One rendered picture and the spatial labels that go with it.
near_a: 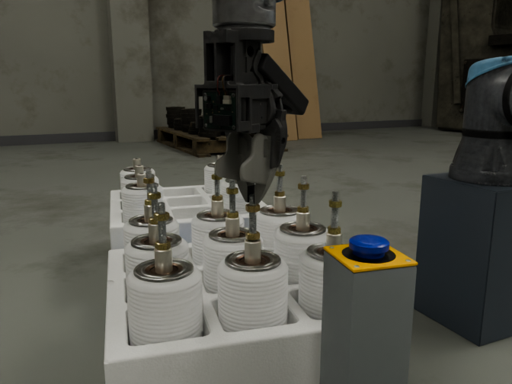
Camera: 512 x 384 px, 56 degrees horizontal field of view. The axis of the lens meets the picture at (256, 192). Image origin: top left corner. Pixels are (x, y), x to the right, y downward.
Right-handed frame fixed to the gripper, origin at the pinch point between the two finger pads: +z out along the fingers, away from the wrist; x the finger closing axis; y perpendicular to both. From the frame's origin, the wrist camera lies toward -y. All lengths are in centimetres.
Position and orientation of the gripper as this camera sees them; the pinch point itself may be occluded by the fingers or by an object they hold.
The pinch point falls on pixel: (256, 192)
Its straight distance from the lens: 63.1
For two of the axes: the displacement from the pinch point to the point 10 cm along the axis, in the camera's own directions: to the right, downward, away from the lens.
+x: 7.7, 1.4, -6.3
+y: -6.4, 1.7, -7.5
